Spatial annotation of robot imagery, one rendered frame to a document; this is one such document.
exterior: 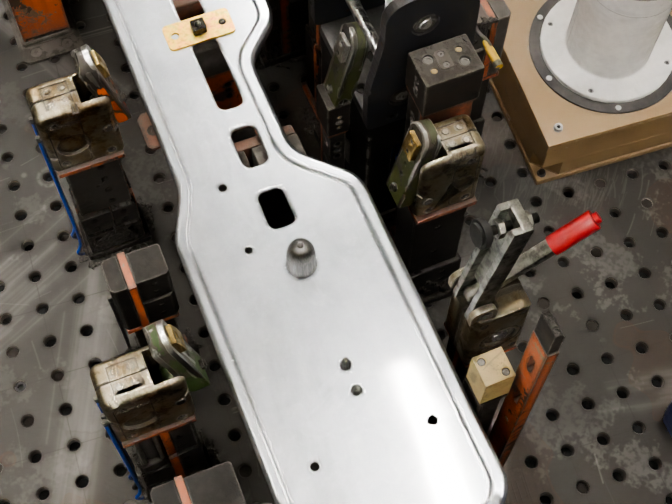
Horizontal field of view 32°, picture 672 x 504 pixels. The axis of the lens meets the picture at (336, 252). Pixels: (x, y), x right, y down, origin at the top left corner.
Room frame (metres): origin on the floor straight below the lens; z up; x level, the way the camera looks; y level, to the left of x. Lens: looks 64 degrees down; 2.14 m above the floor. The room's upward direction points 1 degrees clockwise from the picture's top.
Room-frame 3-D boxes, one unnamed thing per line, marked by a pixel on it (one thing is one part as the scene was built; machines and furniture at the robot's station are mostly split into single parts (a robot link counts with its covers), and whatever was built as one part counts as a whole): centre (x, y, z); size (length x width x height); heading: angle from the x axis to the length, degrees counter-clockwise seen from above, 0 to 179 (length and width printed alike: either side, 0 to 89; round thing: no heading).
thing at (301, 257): (0.55, 0.04, 1.02); 0.03 x 0.03 x 0.07
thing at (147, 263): (0.54, 0.22, 0.84); 0.11 x 0.08 x 0.29; 113
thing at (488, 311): (0.47, -0.15, 1.06); 0.03 x 0.01 x 0.03; 113
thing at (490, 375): (0.41, -0.16, 0.88); 0.04 x 0.04 x 0.36; 23
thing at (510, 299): (0.50, -0.16, 0.88); 0.07 x 0.06 x 0.35; 113
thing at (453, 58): (0.74, -0.12, 0.91); 0.07 x 0.05 x 0.42; 113
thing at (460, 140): (0.67, -0.12, 0.88); 0.11 x 0.09 x 0.37; 113
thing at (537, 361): (0.40, -0.19, 0.95); 0.03 x 0.01 x 0.50; 23
